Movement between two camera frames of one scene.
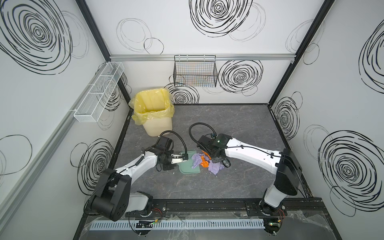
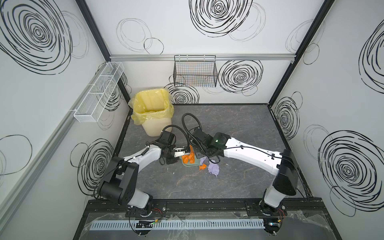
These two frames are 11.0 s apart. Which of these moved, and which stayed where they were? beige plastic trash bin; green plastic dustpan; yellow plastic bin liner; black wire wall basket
Moved: green plastic dustpan
Stayed: black wire wall basket; beige plastic trash bin; yellow plastic bin liner
